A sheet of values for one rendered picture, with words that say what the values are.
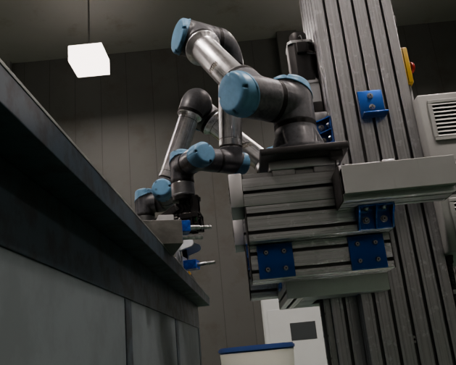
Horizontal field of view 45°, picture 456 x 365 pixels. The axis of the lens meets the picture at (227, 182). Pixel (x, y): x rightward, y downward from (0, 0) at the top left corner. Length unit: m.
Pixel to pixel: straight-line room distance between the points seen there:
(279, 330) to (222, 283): 3.19
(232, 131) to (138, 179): 6.41
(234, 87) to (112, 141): 7.03
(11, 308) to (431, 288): 1.23
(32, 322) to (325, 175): 0.94
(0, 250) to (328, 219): 0.95
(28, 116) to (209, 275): 7.19
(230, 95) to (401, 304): 0.72
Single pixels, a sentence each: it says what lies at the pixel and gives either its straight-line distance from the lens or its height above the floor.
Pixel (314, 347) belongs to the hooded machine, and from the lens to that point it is 4.55.
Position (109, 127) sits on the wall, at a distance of 8.51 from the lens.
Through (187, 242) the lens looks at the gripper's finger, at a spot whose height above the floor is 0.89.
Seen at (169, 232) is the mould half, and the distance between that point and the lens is 1.23.
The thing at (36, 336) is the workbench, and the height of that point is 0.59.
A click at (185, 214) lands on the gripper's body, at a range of 1.70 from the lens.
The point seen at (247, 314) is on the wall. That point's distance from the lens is 7.60.
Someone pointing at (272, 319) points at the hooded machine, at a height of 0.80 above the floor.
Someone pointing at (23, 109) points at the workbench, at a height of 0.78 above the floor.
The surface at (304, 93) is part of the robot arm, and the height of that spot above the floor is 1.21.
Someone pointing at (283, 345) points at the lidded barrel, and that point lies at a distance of 3.50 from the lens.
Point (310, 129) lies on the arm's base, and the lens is 1.47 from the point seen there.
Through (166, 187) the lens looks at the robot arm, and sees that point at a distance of 1.96.
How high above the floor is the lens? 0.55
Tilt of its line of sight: 18 degrees up
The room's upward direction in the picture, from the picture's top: 5 degrees counter-clockwise
